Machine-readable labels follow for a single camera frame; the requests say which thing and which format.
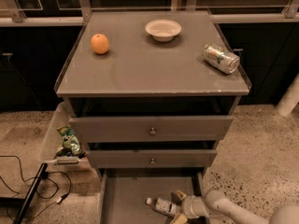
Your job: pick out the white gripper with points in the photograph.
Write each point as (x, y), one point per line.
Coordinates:
(191, 206)

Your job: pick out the clear plastic water bottle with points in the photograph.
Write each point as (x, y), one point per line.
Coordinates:
(162, 206)

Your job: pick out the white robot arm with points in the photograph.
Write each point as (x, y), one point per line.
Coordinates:
(257, 165)

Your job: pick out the grey middle drawer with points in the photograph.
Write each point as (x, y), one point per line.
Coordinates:
(151, 158)

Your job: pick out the grey drawer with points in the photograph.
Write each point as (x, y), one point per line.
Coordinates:
(150, 129)
(151, 158)
(124, 193)

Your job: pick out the grey bottom drawer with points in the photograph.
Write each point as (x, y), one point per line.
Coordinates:
(124, 193)

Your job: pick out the grey top drawer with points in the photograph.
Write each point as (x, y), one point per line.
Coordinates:
(150, 129)

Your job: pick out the grey drawer cabinet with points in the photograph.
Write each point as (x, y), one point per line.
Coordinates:
(140, 77)

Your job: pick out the green chip bag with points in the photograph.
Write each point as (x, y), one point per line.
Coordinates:
(70, 145)

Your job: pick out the clear plastic bin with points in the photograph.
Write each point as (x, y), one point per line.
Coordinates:
(53, 141)

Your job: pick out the green soda can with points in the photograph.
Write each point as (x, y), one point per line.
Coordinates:
(221, 58)

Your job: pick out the black flat bar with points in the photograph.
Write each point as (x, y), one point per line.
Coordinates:
(30, 194)

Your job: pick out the white bowl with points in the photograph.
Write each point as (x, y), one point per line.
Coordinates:
(163, 30)

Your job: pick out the orange fruit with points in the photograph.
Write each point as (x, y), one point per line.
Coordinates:
(100, 44)

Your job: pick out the metal railing frame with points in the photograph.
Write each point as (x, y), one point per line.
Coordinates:
(221, 11)

